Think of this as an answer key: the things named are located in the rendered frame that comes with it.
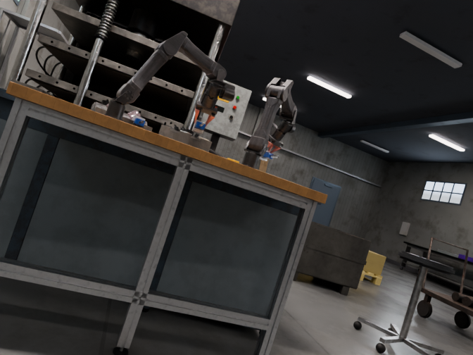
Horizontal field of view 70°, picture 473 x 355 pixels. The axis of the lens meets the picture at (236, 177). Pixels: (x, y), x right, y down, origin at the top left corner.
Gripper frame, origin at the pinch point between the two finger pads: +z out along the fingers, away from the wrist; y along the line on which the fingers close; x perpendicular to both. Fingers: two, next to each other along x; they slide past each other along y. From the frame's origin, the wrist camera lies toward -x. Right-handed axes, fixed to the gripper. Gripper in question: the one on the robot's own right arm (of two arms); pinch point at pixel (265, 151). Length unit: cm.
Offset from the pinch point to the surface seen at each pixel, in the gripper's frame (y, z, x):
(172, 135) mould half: 48, 16, -10
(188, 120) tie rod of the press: 5, 26, -74
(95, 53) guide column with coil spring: 68, 26, -120
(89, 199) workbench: 71, 59, -1
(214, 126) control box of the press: -18, 23, -77
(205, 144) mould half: 33.6, 11.0, -3.3
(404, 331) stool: -135, 48, 81
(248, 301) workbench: -5, 60, 51
